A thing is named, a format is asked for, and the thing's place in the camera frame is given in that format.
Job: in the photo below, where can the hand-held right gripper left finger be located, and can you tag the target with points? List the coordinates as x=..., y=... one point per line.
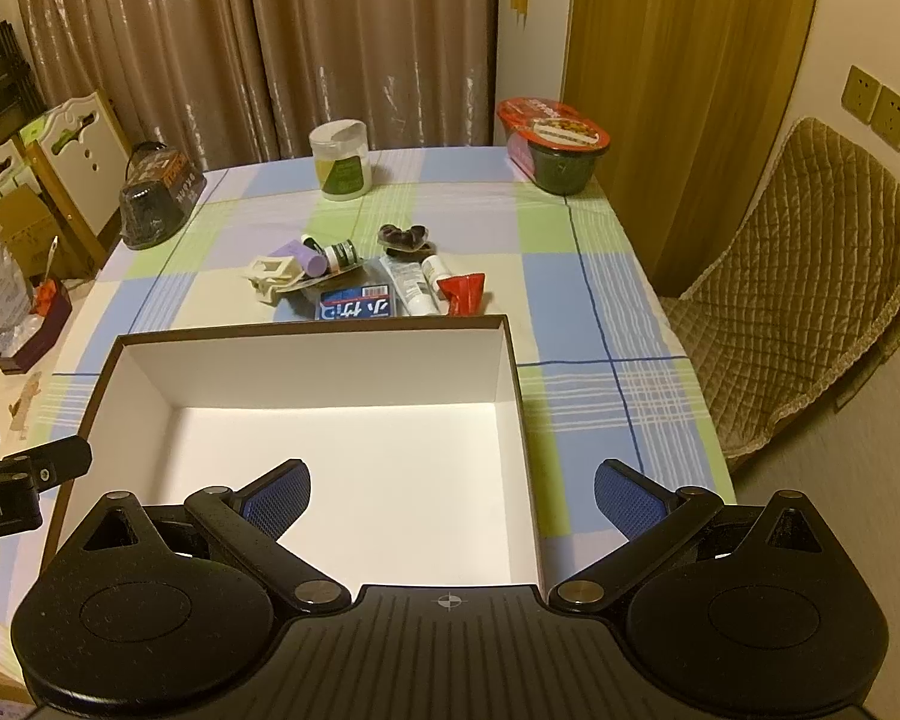
x=277, y=501

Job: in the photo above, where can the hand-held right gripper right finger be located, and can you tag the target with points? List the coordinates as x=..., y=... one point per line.
x=630, y=501

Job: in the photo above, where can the white brown-rimmed storage box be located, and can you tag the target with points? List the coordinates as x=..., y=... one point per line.
x=345, y=465

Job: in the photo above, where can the blue floss pick box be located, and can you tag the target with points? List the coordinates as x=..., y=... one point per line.
x=360, y=305

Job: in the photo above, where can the cream plastic clip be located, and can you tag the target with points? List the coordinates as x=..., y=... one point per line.
x=270, y=274

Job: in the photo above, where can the purple tube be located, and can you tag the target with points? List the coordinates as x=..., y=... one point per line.
x=304, y=256

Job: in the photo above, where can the small green label bottle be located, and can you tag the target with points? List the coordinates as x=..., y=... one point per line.
x=341, y=253

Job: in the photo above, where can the white printed tube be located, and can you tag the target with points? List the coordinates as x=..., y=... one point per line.
x=409, y=281

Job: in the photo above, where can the red snack packet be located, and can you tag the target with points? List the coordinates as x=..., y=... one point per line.
x=461, y=294

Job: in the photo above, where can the small white bottle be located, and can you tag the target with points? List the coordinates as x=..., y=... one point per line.
x=436, y=268

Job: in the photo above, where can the dark velvet scrunchie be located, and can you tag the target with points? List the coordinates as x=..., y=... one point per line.
x=405, y=238

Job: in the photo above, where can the checked tablecloth covered desktop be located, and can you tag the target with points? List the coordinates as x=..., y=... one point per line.
x=607, y=300

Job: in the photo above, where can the small tan trinket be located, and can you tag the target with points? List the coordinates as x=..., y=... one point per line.
x=24, y=405

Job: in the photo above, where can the dark brown desk organiser box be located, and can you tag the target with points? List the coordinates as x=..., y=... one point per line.
x=41, y=330

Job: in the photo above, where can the cardboard box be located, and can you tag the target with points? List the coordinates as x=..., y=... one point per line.
x=22, y=229

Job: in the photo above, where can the black instant noodle bowl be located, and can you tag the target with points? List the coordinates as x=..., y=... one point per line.
x=157, y=199

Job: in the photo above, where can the quilted tan chair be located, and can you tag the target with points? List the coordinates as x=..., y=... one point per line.
x=795, y=270

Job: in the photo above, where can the white carved board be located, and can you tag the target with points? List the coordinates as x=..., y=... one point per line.
x=82, y=165

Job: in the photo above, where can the white jar with green label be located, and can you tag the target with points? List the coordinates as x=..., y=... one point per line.
x=339, y=161

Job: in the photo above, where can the red lidded instant noodle bowl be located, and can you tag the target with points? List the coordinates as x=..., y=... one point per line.
x=559, y=146

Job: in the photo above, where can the black metal rack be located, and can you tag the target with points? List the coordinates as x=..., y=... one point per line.
x=0, y=67

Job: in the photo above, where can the wooden door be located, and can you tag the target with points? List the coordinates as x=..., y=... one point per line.
x=682, y=90

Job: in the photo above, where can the gold wall socket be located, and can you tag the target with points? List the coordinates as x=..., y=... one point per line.
x=860, y=94
x=894, y=118

